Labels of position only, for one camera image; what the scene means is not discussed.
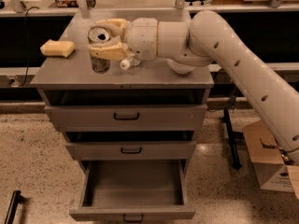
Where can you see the top grey drawer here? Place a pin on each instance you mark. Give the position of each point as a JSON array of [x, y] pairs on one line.
[[121, 118]]

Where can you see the grey drawer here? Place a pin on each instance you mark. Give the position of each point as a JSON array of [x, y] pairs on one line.
[[142, 150], [121, 118], [133, 191]]

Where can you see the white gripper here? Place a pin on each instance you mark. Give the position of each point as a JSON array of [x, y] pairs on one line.
[[142, 37]]

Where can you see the yellow sponge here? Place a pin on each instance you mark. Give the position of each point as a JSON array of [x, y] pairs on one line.
[[57, 48]]

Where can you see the clear plastic water bottle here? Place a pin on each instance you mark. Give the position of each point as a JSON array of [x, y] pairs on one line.
[[129, 62]]

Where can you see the black stand with cables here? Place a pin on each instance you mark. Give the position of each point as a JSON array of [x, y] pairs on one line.
[[231, 134]]

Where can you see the grey drawer cabinet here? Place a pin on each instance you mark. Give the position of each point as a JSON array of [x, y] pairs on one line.
[[72, 81]]

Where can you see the middle grey drawer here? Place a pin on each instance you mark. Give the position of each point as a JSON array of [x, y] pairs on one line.
[[142, 150]]

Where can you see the bottom grey drawer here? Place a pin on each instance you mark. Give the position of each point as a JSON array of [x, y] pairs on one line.
[[133, 191]]

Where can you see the black bar on floor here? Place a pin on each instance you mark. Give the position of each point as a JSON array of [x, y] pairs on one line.
[[16, 199]]

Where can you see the cardboard box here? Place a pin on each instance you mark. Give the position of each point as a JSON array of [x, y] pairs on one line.
[[273, 168]]

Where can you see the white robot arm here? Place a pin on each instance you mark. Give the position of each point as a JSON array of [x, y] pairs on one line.
[[199, 41]]

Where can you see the white bowl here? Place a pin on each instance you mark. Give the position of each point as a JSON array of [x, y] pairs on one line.
[[179, 68]]

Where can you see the red bull can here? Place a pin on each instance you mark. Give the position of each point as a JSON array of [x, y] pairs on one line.
[[97, 36]]

